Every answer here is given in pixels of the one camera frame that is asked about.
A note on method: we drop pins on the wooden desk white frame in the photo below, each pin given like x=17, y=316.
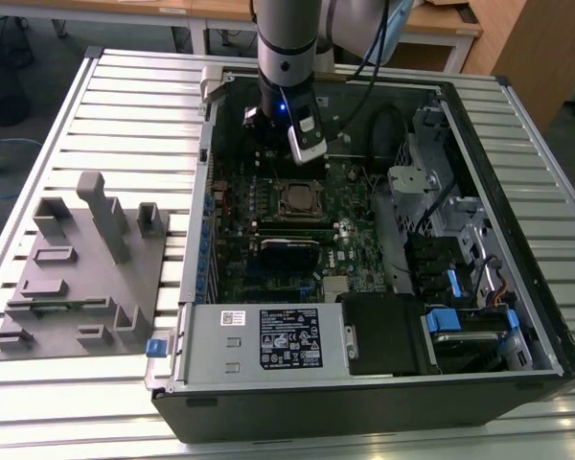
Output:
x=441, y=26
x=100, y=6

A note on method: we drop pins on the wooden cabinet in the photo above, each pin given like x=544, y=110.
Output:
x=532, y=48

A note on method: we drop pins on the black disk bay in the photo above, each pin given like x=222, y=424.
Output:
x=436, y=259

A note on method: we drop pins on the silver drive cage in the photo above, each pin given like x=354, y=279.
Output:
x=412, y=181

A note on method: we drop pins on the silver chipset heatsink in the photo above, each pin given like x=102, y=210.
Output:
x=336, y=283

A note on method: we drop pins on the green motherboard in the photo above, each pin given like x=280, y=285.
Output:
x=359, y=239

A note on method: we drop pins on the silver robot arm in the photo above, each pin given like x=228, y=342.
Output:
x=287, y=38

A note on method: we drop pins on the silver power supply unit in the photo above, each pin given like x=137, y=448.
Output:
x=206, y=354

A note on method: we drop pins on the blue plastic latch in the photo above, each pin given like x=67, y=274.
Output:
x=511, y=318

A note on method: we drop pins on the blue disk carrier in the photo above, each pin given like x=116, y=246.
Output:
x=443, y=320
x=453, y=282

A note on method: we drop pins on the silver CPU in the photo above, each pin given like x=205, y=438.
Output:
x=302, y=199

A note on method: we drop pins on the blue case latch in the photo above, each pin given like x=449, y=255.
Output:
x=155, y=348

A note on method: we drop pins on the black round bin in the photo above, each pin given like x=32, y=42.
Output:
x=9, y=103

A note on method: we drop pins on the grey case latch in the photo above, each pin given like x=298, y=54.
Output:
x=210, y=81

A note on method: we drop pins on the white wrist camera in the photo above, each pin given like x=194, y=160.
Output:
x=309, y=144

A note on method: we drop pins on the black graphics card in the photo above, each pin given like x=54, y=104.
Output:
x=287, y=261

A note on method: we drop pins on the black PC case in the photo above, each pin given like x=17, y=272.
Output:
x=316, y=417

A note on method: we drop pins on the black RAM slot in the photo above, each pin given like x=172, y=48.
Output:
x=270, y=229
x=270, y=223
x=270, y=219
x=270, y=234

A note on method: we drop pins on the grey parts rack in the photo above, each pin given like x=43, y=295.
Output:
x=91, y=287

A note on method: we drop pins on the metal locking lever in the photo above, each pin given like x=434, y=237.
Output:
x=274, y=168

